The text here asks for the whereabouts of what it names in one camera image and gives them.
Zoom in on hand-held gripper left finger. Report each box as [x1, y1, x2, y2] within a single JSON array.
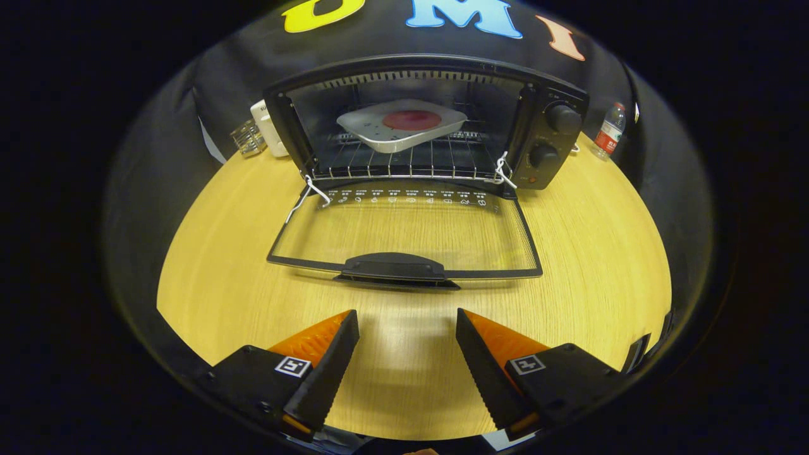
[[205, 310, 360, 437]]

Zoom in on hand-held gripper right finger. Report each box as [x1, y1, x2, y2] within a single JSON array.
[[456, 308, 623, 441]]

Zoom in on black toaster oven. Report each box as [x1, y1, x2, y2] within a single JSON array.
[[262, 54, 590, 291]]

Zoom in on white square plate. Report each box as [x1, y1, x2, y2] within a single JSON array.
[[336, 98, 468, 154]]

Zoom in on pink round food slice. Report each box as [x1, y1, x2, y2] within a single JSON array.
[[382, 110, 442, 132]]

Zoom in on white pop-up toaster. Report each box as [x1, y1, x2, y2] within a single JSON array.
[[250, 99, 290, 158]]

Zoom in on clear plastic water bottle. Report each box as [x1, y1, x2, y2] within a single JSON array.
[[595, 102, 626, 159]]

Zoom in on metal oven wire rack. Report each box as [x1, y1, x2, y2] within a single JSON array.
[[312, 130, 503, 182]]

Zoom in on wire mesh pen holder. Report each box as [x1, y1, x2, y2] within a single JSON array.
[[230, 119, 267, 158]]

